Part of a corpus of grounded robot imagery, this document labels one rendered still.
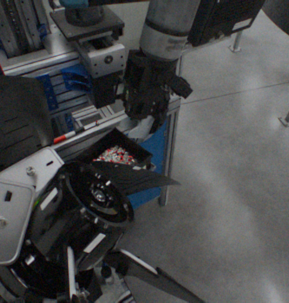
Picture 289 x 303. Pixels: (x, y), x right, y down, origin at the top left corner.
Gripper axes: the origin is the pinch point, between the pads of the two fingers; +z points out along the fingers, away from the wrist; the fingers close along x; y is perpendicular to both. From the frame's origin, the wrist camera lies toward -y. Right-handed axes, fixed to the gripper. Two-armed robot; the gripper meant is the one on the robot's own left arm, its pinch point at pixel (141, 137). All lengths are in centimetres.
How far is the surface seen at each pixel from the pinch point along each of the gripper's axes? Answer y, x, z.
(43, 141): 23.1, 3.8, -7.7
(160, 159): -43, -28, 48
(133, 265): 18.4, 25.4, -3.5
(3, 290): 33.0, 20.7, -1.7
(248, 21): -54, -24, -19
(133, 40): -116, -171, 53
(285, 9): -168, -79, -12
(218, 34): -40.5, -23.1, -14.4
